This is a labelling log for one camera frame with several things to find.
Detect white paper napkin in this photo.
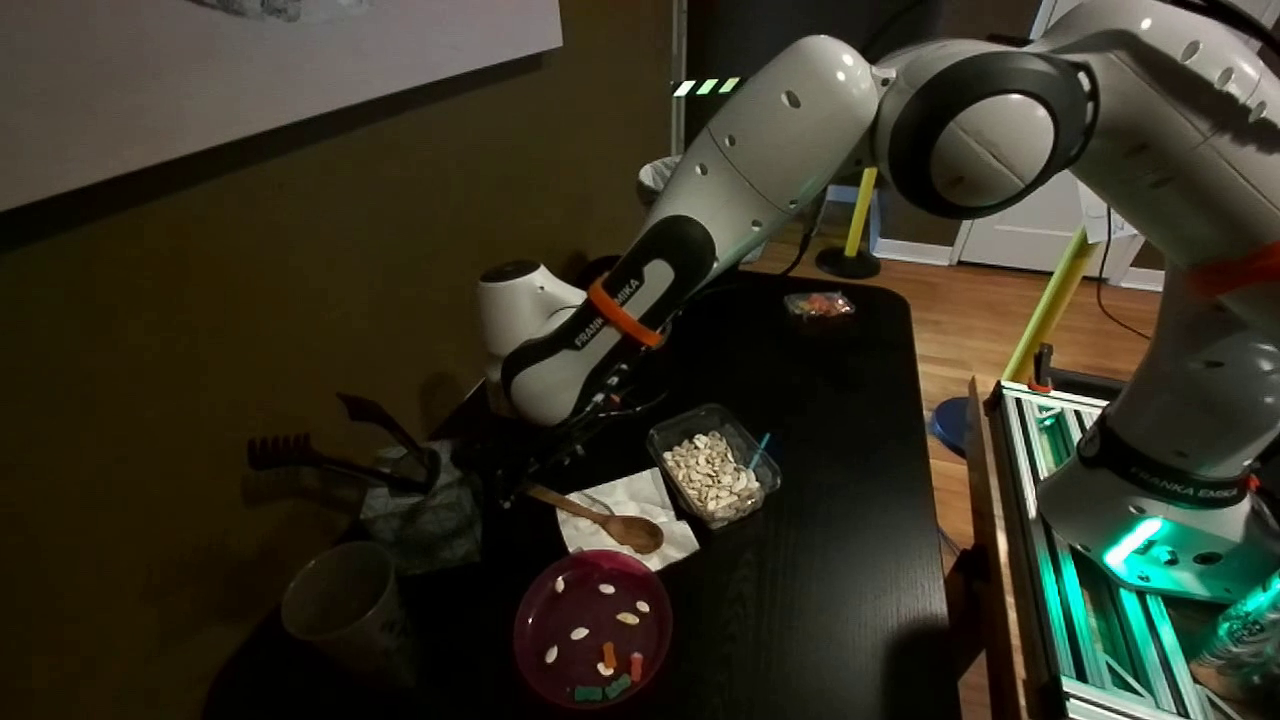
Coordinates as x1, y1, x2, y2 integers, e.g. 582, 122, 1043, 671
556, 466, 701, 572

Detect white paper cup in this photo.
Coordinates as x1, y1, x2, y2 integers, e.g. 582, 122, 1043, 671
278, 540, 414, 689

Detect wooden spoon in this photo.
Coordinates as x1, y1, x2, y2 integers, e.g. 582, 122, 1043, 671
523, 483, 663, 556

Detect yellow black striped bar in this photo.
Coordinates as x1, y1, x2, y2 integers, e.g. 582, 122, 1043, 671
672, 77, 745, 99

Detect clear container of seeds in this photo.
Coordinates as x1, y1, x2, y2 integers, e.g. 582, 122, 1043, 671
649, 405, 778, 532

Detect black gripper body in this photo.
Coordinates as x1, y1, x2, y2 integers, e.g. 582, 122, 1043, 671
453, 393, 612, 499

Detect red plate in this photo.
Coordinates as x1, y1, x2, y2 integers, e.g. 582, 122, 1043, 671
511, 553, 674, 710

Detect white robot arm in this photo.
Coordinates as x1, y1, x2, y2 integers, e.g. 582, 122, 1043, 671
498, 0, 1280, 601

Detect white wall board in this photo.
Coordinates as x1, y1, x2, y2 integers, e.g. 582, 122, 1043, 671
0, 0, 564, 208

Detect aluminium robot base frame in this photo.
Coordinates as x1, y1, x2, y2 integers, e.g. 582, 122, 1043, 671
973, 383, 1275, 720

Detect patterned utensil holder box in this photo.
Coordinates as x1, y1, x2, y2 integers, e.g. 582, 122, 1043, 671
357, 438, 484, 574

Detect small candy packet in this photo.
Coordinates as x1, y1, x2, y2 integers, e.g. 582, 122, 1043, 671
782, 291, 856, 320

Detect black utensils in holder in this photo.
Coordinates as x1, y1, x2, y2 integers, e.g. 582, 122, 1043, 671
244, 393, 439, 492

